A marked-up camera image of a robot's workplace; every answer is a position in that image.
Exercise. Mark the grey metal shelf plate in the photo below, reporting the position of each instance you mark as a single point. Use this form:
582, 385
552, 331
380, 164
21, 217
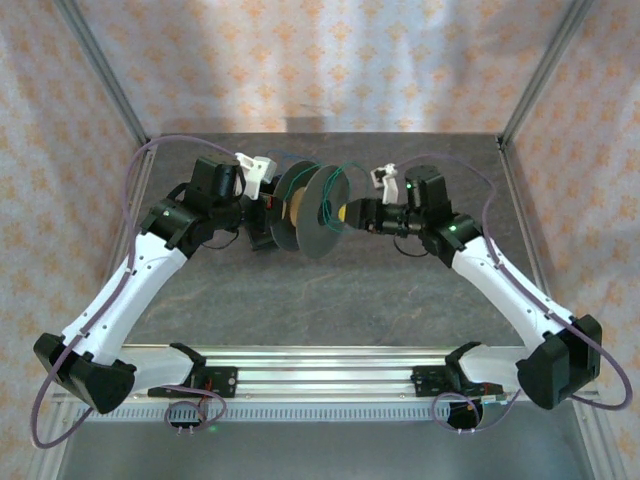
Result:
320, 455

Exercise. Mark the aluminium table side rail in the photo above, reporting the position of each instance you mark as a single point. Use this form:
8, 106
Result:
140, 187
520, 200

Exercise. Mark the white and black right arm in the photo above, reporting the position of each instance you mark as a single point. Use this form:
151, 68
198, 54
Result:
510, 300

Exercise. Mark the aluminium frame post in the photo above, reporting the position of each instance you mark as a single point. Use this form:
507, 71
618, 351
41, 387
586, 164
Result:
542, 70
105, 70

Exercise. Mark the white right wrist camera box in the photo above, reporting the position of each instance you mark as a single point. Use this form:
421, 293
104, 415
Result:
389, 187

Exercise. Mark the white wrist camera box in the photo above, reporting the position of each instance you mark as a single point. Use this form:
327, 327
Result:
255, 172
389, 187

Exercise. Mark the black open box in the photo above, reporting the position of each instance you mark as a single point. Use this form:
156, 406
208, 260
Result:
260, 240

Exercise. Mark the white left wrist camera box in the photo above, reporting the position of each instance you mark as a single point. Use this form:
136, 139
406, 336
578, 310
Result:
255, 172

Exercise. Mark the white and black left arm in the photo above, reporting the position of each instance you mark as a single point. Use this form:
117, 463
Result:
125, 300

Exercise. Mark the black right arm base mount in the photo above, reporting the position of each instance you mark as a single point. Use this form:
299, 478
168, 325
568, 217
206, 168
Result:
430, 382

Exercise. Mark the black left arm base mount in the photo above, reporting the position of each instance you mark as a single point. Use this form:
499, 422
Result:
220, 382

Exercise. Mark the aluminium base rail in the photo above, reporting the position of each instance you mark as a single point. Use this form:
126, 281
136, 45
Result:
325, 370

